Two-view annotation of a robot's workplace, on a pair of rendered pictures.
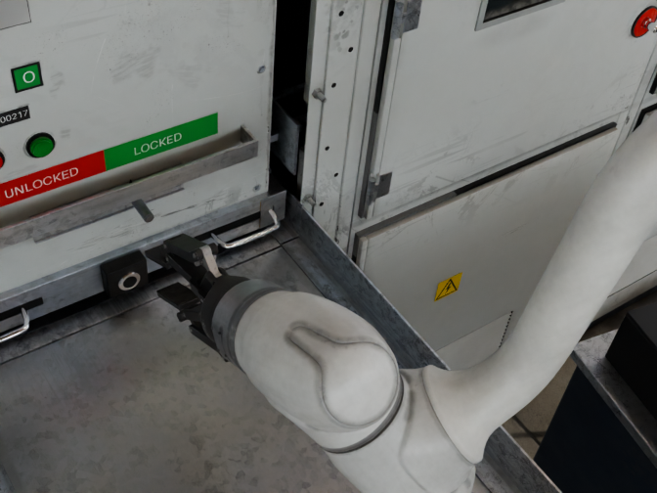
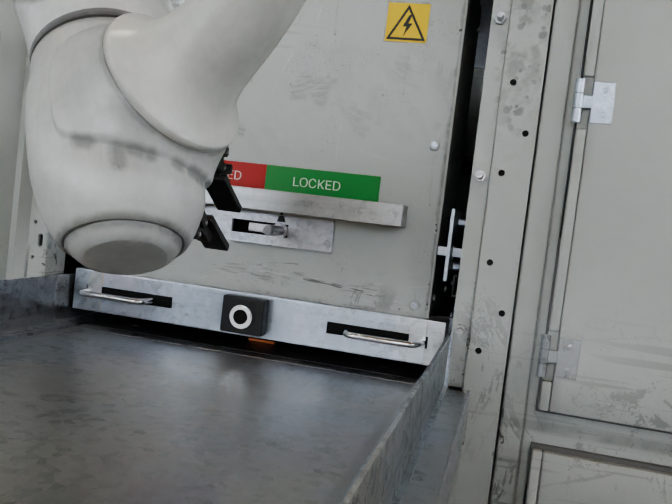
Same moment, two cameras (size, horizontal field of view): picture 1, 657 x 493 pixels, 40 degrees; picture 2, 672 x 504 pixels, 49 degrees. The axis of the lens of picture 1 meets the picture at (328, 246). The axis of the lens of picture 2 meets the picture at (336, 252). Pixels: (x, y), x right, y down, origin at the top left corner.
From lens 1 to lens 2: 102 cm
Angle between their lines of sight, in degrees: 62
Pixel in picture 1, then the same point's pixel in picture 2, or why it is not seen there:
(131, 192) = (264, 197)
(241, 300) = not seen: hidden behind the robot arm
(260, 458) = (144, 409)
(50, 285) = (182, 288)
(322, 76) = (488, 157)
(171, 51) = (346, 87)
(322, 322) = not seen: outside the picture
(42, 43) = not seen: hidden behind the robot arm
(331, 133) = (497, 242)
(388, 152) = (573, 302)
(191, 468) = (88, 387)
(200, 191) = (349, 270)
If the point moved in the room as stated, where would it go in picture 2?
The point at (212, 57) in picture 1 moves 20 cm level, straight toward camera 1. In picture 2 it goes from (384, 110) to (274, 77)
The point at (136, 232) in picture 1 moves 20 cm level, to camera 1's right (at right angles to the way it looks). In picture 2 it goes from (275, 283) to (369, 309)
